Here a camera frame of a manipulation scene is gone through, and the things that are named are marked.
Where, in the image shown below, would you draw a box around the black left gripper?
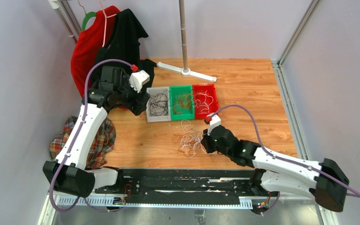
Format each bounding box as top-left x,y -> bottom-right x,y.
114,75 -> 150,115

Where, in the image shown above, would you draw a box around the black cable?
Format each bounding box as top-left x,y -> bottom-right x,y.
148,92 -> 171,117

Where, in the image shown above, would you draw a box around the cable bundle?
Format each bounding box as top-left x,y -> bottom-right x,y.
172,119 -> 209,158

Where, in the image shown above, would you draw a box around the orange cable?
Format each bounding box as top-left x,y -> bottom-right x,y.
171,91 -> 195,115

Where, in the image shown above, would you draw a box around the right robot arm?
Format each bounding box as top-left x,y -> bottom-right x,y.
201,125 -> 349,212

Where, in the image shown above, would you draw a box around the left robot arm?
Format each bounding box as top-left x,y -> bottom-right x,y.
43,66 -> 150,198

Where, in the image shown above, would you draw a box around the white plastic bin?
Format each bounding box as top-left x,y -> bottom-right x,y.
146,86 -> 171,122

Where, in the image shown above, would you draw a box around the red plastic bin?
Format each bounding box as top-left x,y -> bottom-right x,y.
192,83 -> 219,120

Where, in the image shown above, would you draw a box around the green plastic bin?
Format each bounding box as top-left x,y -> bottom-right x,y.
169,85 -> 195,120

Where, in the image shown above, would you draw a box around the plaid flannel shirt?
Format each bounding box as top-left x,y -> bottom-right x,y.
49,116 -> 116,170

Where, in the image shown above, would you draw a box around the black t-shirt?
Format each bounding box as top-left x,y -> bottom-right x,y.
82,9 -> 157,112

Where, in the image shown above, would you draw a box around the white stand with metal pole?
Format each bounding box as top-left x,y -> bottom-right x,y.
157,0 -> 217,83

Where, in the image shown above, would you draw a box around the red t-shirt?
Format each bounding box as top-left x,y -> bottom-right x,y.
70,6 -> 120,97

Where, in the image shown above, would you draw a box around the pink clothes hanger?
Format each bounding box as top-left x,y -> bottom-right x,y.
99,0 -> 117,47

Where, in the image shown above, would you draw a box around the green clothes hanger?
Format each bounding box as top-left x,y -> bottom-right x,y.
81,12 -> 97,31

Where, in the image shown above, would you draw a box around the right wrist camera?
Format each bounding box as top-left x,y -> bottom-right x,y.
204,113 -> 221,135

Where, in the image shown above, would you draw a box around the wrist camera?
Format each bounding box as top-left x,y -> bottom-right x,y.
129,64 -> 150,93
204,113 -> 221,135

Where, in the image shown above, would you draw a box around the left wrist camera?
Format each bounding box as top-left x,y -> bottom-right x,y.
129,64 -> 150,93

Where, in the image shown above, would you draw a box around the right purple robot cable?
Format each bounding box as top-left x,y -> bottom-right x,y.
204,104 -> 360,216

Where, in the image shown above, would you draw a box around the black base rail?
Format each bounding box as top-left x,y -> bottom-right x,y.
94,168 -> 278,205

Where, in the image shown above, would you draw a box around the clothes rack metal frame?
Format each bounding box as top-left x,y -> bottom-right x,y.
48,0 -> 81,44

